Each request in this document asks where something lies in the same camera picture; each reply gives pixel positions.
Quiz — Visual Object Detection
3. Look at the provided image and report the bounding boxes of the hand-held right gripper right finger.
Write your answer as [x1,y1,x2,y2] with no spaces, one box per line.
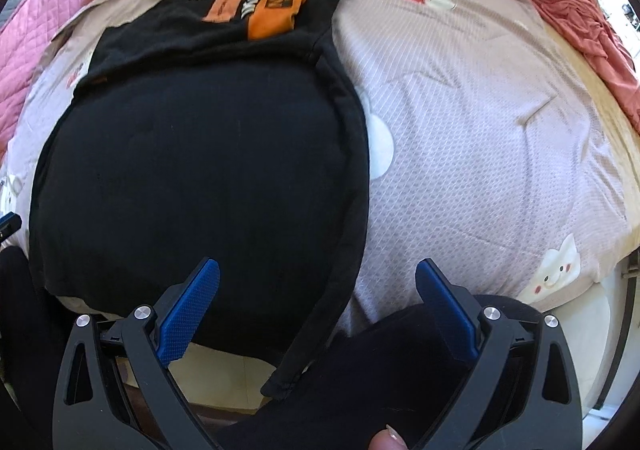
[415,258,586,450]

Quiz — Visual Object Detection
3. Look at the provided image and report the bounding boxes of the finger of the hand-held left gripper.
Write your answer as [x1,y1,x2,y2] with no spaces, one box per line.
[0,211,22,245]

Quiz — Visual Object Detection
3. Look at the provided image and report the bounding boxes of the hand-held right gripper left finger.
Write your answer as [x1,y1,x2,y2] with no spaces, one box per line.
[52,257,221,450]

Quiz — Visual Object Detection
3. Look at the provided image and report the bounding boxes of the black sweater with orange cuffs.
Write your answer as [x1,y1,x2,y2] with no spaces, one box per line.
[27,0,373,398]

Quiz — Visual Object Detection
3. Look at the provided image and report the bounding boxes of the person's right hand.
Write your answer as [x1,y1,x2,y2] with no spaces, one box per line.
[369,425,408,450]

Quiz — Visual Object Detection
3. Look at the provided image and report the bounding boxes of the person's left leg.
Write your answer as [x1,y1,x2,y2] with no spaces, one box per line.
[0,245,68,450]

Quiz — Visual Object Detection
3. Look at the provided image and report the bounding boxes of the white bed base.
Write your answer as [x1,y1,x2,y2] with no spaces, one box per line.
[592,250,640,423]

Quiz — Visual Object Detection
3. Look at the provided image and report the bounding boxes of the pink quilted blanket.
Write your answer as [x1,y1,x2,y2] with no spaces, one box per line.
[0,0,103,151]

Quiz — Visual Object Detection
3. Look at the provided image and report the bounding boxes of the printed mauve blanket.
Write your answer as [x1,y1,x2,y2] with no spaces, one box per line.
[0,0,633,346]

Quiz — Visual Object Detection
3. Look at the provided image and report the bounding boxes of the yellow bed sheet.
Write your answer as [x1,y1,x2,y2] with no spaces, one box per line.
[545,22,640,251]

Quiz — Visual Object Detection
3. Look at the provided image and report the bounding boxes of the coral red duvet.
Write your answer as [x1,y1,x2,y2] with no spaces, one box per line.
[90,0,640,123]

